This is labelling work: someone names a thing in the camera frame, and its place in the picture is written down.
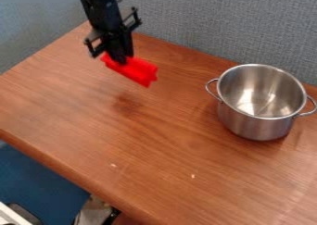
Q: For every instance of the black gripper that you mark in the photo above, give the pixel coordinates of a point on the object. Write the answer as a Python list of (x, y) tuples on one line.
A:
[(110, 36)]

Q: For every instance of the stainless steel pot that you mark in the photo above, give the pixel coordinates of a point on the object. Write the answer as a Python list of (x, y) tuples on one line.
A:
[(261, 100)]

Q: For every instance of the white device corner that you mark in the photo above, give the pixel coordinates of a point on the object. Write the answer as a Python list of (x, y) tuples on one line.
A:
[(15, 215)]

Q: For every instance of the red rectangular block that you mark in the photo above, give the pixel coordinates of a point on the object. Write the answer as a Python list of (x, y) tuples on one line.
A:
[(138, 70)]

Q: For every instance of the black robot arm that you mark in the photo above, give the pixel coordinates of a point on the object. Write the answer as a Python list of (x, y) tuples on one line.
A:
[(113, 25)]

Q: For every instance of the grey table leg bracket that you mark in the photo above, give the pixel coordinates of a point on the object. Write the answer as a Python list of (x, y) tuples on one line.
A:
[(97, 213)]

